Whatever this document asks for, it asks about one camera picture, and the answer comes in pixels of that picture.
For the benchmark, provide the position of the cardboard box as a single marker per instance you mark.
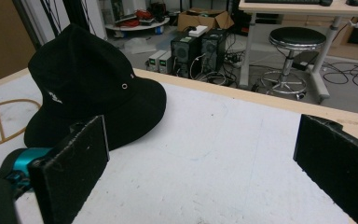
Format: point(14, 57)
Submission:
point(199, 19)

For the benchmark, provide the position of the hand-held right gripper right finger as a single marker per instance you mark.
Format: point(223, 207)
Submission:
point(338, 158)

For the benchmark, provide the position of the white desk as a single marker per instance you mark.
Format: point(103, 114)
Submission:
point(310, 9)

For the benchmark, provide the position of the black stand pole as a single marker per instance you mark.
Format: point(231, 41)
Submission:
point(28, 25)

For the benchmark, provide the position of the black computer tower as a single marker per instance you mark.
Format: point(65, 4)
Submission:
point(183, 54)
point(213, 49)

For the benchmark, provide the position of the round white platform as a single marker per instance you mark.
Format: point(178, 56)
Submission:
point(136, 27)

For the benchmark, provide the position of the black bucket hat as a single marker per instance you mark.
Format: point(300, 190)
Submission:
point(87, 84)

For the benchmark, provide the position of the clear plastic bag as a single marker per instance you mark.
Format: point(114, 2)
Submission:
point(140, 46)

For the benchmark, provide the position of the black round stool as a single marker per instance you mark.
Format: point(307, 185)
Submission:
point(295, 39)

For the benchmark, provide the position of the white flat box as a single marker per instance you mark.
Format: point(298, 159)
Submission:
point(198, 30)

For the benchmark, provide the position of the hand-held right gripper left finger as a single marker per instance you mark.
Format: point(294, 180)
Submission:
point(71, 168)

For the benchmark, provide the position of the black power adapter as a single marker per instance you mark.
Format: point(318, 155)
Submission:
point(300, 65)

